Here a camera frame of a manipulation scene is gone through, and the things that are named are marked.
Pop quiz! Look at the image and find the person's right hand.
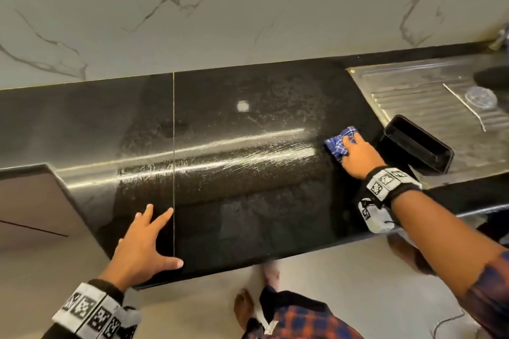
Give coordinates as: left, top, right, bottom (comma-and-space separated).
340, 132, 388, 182

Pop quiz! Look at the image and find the person's left hand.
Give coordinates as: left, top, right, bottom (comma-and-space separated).
96, 203, 186, 293

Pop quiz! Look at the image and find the blue striped cloth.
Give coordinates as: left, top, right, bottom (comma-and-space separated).
323, 125, 359, 163

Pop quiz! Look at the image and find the person's right forearm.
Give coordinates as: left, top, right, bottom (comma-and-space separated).
391, 189, 507, 301

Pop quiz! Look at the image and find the person's left foot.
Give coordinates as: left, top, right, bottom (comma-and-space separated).
233, 287, 256, 330

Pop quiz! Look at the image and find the person's right foot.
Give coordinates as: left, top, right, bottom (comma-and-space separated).
261, 261, 282, 290

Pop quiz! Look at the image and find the right wrist marker band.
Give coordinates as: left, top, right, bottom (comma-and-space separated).
357, 165, 425, 211

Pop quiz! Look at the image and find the wrist marker band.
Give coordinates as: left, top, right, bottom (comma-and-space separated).
48, 278, 146, 339
357, 165, 425, 211

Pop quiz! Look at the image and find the black plastic tray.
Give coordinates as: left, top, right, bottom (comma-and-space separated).
379, 114, 457, 177

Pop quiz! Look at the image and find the left wrist marker band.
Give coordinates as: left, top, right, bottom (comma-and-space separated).
48, 278, 146, 339

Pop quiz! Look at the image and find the steel sink drainboard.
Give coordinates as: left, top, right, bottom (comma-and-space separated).
346, 49, 509, 191

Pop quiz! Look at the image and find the thin grey stick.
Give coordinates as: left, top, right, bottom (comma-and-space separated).
441, 82, 488, 134

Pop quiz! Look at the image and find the brown lower drawer unit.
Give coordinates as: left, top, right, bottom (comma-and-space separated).
0, 163, 90, 254

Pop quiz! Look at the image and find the clear plastic lid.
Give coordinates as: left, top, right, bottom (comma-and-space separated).
463, 85, 499, 111

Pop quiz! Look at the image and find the steel faucet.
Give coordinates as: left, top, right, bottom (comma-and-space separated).
488, 23, 509, 55

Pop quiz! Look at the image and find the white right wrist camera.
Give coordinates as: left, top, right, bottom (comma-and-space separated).
357, 198, 398, 236

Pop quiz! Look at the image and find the black floor cable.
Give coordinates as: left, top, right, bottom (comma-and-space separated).
431, 310, 468, 339

